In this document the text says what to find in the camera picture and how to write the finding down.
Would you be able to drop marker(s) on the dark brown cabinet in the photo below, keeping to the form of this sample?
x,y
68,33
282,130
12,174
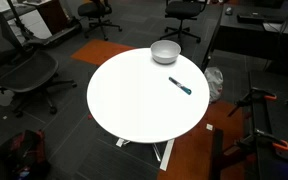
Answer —
x,y
54,15

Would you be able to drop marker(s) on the white round bowl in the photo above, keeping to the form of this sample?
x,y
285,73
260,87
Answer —
x,y
165,50

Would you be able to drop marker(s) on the black keyboard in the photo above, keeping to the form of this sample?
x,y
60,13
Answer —
x,y
250,18

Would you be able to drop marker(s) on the red and black backpack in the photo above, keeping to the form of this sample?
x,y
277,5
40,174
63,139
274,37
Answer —
x,y
25,153

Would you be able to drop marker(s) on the teal and black marker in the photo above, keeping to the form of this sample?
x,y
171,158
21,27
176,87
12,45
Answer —
x,y
180,86

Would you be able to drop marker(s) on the white plastic bag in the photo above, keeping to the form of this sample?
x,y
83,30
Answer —
x,y
214,83

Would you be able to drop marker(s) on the grey computer mouse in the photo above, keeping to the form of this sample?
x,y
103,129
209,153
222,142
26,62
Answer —
x,y
228,10

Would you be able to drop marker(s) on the white table base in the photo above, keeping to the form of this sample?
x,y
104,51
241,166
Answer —
x,y
166,154

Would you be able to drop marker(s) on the black office desk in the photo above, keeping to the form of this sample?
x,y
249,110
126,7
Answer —
x,y
247,36

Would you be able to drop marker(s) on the small white paper scrap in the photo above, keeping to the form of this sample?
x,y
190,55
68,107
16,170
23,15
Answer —
x,y
209,127

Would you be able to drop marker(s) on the black workbench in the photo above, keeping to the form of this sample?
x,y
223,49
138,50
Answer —
x,y
277,126

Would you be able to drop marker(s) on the black floor stand base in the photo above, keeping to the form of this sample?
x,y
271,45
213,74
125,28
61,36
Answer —
x,y
55,35

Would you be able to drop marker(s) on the large black mesh office chair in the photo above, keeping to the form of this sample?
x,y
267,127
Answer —
x,y
24,68

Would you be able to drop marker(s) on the white desk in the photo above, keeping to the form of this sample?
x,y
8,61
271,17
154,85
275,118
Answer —
x,y
30,18

